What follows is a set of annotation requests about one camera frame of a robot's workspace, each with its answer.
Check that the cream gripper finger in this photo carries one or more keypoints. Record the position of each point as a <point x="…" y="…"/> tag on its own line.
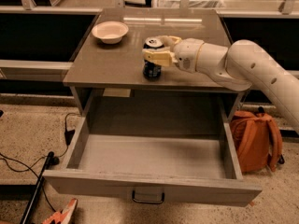
<point x="169" y="41"/>
<point x="162" y="58"/>

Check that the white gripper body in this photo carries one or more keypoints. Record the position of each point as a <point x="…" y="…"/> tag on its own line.
<point x="188" y="54"/>

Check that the blue pepsi can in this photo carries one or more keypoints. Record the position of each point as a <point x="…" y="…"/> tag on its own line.
<point x="151" y="70"/>

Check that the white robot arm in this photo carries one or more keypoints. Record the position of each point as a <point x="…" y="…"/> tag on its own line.
<point x="238" y="67"/>

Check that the grey cabinet with top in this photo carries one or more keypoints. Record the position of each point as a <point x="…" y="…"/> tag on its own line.
<point x="120" y="66"/>

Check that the open grey top drawer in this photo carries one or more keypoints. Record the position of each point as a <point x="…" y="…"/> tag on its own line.
<point x="181" y="146"/>

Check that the white paper bowl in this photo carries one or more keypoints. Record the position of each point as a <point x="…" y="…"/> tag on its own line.
<point x="110" y="32"/>

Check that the orange backpack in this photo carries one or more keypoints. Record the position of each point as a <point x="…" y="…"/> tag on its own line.
<point x="258" y="141"/>

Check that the black power adapter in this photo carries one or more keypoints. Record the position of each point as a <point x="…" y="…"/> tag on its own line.
<point x="68" y="135"/>

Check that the black pole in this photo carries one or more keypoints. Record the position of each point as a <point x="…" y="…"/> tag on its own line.
<point x="30" y="208"/>

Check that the black drawer handle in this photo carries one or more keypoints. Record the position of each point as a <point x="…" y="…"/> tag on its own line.
<point x="147" y="198"/>

